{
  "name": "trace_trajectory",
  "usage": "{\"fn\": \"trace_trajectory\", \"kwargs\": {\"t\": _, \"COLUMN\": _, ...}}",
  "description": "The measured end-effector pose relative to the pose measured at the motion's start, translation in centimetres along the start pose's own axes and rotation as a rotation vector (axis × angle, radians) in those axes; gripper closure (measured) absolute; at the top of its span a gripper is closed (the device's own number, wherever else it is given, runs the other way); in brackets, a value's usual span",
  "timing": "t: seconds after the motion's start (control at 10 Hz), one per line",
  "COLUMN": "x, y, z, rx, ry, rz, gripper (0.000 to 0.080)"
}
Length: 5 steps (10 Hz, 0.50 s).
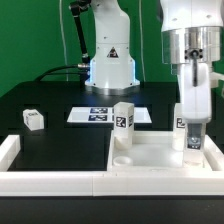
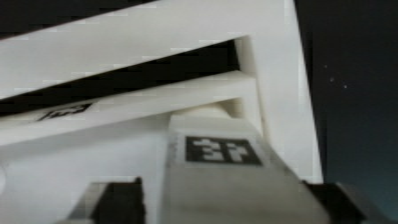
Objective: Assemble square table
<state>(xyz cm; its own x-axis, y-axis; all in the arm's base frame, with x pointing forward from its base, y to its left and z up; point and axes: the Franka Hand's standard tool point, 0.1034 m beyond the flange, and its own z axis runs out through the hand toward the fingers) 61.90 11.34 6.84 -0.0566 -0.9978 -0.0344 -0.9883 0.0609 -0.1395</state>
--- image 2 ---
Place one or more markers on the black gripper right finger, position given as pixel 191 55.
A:
pixel 342 205

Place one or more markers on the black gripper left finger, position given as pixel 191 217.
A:
pixel 111 204

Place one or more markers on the white table leg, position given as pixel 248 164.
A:
pixel 230 185

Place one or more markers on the white square tabletop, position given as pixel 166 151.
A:
pixel 70 153

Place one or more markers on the white U-shaped obstacle fence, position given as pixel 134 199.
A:
pixel 159 29

